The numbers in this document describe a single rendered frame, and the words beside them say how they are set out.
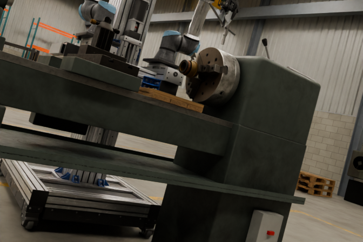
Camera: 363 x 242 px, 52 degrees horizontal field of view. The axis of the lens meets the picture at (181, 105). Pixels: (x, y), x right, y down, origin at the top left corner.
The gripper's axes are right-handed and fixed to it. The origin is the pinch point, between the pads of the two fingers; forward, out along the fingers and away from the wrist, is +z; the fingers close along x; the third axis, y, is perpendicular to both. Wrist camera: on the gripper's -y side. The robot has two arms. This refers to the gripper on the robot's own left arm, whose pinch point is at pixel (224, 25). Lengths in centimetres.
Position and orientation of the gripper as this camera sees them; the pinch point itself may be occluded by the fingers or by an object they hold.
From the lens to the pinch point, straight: 212.9
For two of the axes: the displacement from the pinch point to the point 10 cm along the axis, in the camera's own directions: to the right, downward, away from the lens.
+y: -5.5, -1.8, -8.2
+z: -2.9, 9.6, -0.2
